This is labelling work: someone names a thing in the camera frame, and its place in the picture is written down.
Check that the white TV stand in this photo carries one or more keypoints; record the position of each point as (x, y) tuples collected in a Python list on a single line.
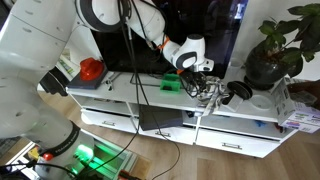
[(133, 91)]

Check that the grey striped cream towel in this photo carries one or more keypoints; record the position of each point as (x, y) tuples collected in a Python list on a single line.
[(213, 87)]

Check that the small black box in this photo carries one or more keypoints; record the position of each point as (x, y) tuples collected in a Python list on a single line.
[(190, 114)]

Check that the black set-top device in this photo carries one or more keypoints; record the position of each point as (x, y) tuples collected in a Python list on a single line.
[(160, 116)]

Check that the dark brown object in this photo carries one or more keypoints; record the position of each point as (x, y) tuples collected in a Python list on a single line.
[(306, 88)]

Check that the white round dish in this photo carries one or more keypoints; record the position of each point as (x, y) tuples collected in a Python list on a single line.
[(260, 102)]

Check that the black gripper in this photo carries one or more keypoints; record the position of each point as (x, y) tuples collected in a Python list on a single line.
[(193, 78)]

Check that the green plastic bin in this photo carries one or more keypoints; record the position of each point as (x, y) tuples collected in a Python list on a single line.
[(170, 87)]

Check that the small white flat device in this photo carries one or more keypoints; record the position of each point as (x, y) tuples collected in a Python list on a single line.
[(235, 104)]

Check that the green lit robot platform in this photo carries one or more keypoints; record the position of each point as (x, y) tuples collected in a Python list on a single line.
[(106, 160)]

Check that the grey patterned rug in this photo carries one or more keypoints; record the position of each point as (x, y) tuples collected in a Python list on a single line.
[(8, 146)]

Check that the small blue object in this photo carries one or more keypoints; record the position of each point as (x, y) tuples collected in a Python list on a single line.
[(260, 123)]

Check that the white sunglasses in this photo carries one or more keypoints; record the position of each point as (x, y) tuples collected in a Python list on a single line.
[(109, 85)]

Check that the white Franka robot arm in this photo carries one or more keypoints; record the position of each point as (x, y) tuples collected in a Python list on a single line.
[(33, 50)]

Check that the red hat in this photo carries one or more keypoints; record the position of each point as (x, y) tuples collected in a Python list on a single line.
[(90, 68)]

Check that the black flat screen TV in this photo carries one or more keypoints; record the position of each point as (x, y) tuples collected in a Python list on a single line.
[(206, 26)]

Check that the white printed cardboard box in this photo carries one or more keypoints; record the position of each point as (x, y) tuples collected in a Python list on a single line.
[(283, 103)]

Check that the red stop button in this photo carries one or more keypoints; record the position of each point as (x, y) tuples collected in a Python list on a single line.
[(48, 156)]

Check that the green plant in dark pot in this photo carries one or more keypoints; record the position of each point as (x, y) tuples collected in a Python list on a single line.
[(263, 70)]

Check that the paper with green print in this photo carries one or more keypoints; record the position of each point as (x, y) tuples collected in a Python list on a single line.
[(66, 65)]

